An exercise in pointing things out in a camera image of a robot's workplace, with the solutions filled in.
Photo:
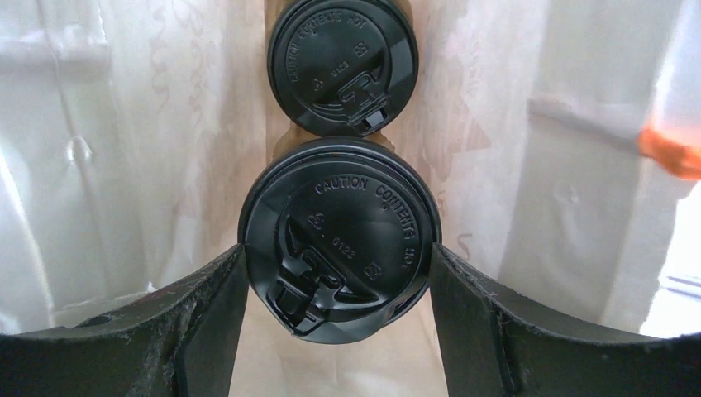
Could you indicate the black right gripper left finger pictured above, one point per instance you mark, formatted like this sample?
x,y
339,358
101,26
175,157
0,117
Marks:
x,y
180,340

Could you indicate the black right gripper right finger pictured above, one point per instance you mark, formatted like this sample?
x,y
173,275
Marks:
x,y
497,342

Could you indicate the paper takeout bag orange handles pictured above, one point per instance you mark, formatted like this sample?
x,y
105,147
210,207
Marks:
x,y
560,140

